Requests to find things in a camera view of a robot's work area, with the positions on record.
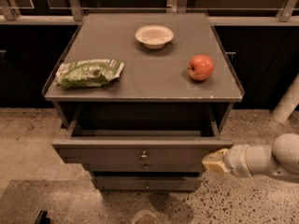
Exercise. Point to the foam gripper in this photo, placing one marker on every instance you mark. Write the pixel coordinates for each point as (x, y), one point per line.
(235, 160)

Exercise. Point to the grey top drawer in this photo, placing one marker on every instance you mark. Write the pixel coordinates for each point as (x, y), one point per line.
(136, 146)

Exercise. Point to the grey drawer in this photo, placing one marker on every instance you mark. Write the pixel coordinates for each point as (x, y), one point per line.
(145, 167)
(136, 146)
(148, 183)

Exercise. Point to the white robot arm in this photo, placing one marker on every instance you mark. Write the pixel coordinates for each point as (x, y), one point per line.
(267, 142)

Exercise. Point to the grey drawer cabinet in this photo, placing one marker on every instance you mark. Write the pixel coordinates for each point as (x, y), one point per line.
(154, 91)

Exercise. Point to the grey bottom drawer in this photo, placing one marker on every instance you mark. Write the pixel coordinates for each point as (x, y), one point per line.
(148, 183)

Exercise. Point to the grey middle drawer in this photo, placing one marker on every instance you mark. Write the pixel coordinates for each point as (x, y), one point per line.
(145, 167)

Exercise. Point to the red apple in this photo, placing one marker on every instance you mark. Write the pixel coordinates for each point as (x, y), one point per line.
(200, 67)

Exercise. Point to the white paper bowl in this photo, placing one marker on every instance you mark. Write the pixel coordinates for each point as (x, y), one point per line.
(154, 36)

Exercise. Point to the green chip bag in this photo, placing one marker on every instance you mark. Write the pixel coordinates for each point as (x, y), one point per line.
(89, 73)

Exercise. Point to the black object at floor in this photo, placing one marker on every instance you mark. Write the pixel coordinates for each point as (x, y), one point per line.
(42, 218)

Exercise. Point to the metal window railing frame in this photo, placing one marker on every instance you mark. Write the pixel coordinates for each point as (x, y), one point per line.
(218, 12)

